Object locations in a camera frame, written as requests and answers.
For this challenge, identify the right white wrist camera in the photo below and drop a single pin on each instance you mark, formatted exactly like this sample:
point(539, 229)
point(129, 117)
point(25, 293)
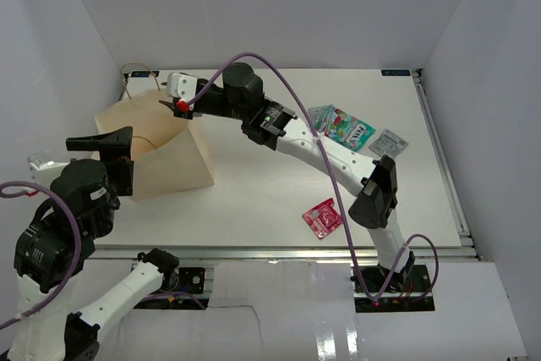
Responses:
point(182, 86)

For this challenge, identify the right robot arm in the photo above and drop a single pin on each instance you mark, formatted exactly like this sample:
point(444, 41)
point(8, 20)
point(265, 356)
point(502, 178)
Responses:
point(372, 183)

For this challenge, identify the blue table label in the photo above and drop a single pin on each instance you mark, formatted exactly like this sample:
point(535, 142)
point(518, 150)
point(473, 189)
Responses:
point(395, 72)

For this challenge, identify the beige paper bag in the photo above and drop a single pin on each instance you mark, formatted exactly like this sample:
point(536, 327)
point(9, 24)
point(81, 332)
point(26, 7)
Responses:
point(170, 154)

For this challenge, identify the teal fruit candy bag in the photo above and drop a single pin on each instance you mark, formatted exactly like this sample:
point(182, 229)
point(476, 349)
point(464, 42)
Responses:
point(341, 127)

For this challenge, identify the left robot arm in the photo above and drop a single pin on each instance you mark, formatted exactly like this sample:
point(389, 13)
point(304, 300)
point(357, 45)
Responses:
point(50, 253)

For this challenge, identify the silver grey sachet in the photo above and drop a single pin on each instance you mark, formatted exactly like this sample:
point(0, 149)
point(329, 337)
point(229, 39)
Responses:
point(388, 144)

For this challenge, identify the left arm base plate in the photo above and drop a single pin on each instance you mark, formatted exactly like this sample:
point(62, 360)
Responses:
point(189, 294)

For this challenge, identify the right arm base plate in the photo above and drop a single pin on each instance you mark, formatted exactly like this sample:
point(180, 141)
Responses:
point(399, 297)

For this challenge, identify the aluminium front rail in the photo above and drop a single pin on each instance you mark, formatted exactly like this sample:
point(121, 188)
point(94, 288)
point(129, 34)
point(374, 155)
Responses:
point(220, 253)

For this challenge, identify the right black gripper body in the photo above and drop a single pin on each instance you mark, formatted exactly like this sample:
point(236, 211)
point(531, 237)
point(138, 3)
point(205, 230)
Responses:
point(213, 103)

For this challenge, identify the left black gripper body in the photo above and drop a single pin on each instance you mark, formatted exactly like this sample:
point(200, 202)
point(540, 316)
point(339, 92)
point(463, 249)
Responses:
point(121, 166)

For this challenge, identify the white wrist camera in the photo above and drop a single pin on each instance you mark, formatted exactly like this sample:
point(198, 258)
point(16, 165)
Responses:
point(43, 169)
point(182, 86)

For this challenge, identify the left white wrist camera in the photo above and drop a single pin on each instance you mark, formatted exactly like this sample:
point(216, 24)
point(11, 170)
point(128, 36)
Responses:
point(43, 169)

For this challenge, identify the red snack packet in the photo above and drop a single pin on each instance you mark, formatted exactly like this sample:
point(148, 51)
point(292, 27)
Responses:
point(323, 219)

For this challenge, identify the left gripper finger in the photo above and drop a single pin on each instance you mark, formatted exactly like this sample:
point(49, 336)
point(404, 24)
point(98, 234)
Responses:
point(94, 142)
point(116, 144)

